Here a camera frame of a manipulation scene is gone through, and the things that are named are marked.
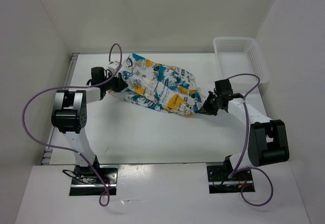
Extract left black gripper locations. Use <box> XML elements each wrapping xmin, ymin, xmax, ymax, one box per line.
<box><xmin>102</xmin><ymin>71</ymin><xmax>127</xmax><ymax>92</ymax></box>

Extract patterned white teal yellow shorts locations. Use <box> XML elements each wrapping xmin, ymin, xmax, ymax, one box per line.
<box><xmin>108</xmin><ymin>53</ymin><xmax>203</xmax><ymax>116</ymax></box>

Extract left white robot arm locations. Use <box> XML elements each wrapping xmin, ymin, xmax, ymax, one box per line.
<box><xmin>51</xmin><ymin>67</ymin><xmax>127</xmax><ymax>183</ymax></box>

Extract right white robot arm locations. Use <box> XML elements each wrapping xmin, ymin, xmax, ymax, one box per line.
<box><xmin>199</xmin><ymin>79</ymin><xmax>289</xmax><ymax>180</ymax></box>

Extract white plastic basket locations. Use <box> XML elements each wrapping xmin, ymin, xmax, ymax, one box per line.
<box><xmin>213</xmin><ymin>37</ymin><xmax>270</xmax><ymax>84</ymax></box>

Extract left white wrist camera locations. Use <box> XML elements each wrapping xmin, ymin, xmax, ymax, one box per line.
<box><xmin>108</xmin><ymin>61</ymin><xmax>120</xmax><ymax>74</ymax></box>

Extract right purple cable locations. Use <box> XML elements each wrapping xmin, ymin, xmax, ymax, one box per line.
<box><xmin>227</xmin><ymin>73</ymin><xmax>274</xmax><ymax>206</ymax></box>

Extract purple cable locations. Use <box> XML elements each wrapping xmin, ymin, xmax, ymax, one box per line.
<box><xmin>22</xmin><ymin>43</ymin><xmax>123</xmax><ymax>207</ymax></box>
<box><xmin>227</xmin><ymin>73</ymin><xmax>274</xmax><ymax>206</ymax></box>

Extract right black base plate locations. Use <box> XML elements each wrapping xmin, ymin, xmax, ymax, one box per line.
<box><xmin>207</xmin><ymin>163</ymin><xmax>255</xmax><ymax>194</ymax></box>

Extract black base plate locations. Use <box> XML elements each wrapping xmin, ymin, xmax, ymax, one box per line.
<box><xmin>207</xmin><ymin>163</ymin><xmax>255</xmax><ymax>194</ymax></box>
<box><xmin>63</xmin><ymin>166</ymin><xmax>118</xmax><ymax>197</ymax></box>

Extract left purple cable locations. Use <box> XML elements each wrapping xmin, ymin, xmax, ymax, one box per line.
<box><xmin>22</xmin><ymin>43</ymin><xmax>123</xmax><ymax>207</ymax></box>

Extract aluminium table edge rail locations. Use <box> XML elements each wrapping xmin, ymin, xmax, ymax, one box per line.
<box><xmin>40</xmin><ymin>52</ymin><xmax>79</xmax><ymax>165</ymax></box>

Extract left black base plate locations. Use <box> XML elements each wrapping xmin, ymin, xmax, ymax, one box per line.
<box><xmin>63</xmin><ymin>166</ymin><xmax>118</xmax><ymax>197</ymax></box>

